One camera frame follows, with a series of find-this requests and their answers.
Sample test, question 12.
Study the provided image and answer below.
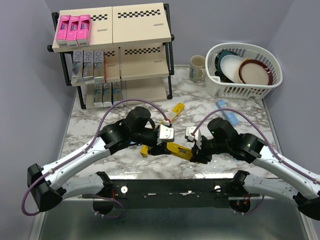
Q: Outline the metallic blue toothpaste box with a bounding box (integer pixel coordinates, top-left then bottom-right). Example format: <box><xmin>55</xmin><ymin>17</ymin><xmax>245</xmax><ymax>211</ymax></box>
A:
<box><xmin>93</xmin><ymin>85</ymin><xmax>103</xmax><ymax>108</ymax></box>
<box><xmin>112</xmin><ymin>81</ymin><xmax>123</xmax><ymax>105</ymax></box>
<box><xmin>102</xmin><ymin>82</ymin><xmax>112</xmax><ymax>108</ymax></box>

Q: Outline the dark teal bowl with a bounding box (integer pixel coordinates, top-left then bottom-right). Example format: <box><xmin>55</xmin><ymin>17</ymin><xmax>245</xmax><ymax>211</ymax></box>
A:
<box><xmin>214</xmin><ymin>50</ymin><xmax>240</xmax><ymax>74</ymax></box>

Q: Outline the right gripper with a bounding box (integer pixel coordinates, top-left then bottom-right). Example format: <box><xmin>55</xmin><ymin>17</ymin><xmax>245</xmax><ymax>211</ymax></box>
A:
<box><xmin>189</xmin><ymin>134</ymin><xmax>230</xmax><ymax>164</ymax></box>

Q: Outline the black base bar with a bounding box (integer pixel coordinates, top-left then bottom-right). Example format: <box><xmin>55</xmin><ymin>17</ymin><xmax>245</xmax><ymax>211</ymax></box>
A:
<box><xmin>82</xmin><ymin>174</ymin><xmax>261</xmax><ymax>210</ymax></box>

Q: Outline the pink toothpaste box long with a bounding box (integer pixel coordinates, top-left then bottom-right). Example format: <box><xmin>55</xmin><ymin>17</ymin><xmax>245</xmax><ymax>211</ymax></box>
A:
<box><xmin>66</xmin><ymin>16</ymin><xmax>80</xmax><ymax>48</ymax></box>

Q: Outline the light blue box far right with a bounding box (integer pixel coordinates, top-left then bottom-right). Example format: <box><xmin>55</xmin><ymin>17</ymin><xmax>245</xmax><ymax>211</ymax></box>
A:
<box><xmin>216</xmin><ymin>100</ymin><xmax>240</xmax><ymax>126</ymax></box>

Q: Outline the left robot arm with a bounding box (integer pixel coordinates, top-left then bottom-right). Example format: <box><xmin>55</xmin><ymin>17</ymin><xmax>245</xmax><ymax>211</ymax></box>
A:
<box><xmin>25</xmin><ymin>106</ymin><xmax>175</xmax><ymax>212</ymax></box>

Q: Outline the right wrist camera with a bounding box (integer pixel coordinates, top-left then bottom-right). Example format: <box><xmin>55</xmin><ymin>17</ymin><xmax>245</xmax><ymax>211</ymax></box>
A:
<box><xmin>184</xmin><ymin>126</ymin><xmax>202</xmax><ymax>149</ymax></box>

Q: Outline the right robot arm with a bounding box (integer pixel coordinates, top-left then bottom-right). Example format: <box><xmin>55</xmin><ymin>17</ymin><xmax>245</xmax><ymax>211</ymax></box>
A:
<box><xmin>185</xmin><ymin>117</ymin><xmax>320</xmax><ymax>220</ymax></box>

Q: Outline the white plate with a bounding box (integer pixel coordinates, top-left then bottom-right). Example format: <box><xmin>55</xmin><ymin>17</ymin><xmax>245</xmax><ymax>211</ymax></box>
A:
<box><xmin>220</xmin><ymin>55</ymin><xmax>245</xmax><ymax>84</ymax></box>

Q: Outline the red rimmed plate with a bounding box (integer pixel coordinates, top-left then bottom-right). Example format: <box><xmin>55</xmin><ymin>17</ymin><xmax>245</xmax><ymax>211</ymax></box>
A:
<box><xmin>238</xmin><ymin>59</ymin><xmax>273</xmax><ymax>86</ymax></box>

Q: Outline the red metallic toothpaste box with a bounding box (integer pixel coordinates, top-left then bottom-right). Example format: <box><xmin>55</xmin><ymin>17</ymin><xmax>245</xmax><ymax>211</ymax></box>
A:
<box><xmin>71</xmin><ymin>50</ymin><xmax>84</xmax><ymax>86</ymax></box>

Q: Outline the yellow toothpaste box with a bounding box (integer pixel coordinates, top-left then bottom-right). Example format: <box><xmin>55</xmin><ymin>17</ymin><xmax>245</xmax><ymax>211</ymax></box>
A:
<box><xmin>140</xmin><ymin>145</ymin><xmax>149</xmax><ymax>158</ymax></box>
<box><xmin>167</xmin><ymin>102</ymin><xmax>185</xmax><ymax>121</ymax></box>
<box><xmin>166</xmin><ymin>142</ymin><xmax>193</xmax><ymax>161</ymax></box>

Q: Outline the beige three-tier shelf rack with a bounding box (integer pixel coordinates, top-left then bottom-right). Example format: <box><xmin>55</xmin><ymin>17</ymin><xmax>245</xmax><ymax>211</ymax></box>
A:
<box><xmin>47</xmin><ymin>2</ymin><xmax>175</xmax><ymax>109</ymax></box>

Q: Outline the pink toothpaste box diagonal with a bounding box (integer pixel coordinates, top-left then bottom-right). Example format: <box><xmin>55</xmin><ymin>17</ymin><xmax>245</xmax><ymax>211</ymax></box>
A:
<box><xmin>55</xmin><ymin>15</ymin><xmax>71</xmax><ymax>48</ymax></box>

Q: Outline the cream ceramic mug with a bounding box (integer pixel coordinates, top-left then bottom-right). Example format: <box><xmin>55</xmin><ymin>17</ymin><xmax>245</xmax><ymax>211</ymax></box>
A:
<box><xmin>189</xmin><ymin>55</ymin><xmax>207</xmax><ymax>83</ymax></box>

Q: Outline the silver foil toothpaste box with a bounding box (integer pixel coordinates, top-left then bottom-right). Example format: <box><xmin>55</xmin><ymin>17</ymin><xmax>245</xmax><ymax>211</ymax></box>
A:
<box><xmin>82</xmin><ymin>50</ymin><xmax>94</xmax><ymax>84</ymax></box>

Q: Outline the white plastic dish basket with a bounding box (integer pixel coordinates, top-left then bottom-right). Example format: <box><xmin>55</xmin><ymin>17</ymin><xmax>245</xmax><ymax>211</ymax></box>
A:
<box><xmin>205</xmin><ymin>42</ymin><xmax>283</xmax><ymax>100</ymax></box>

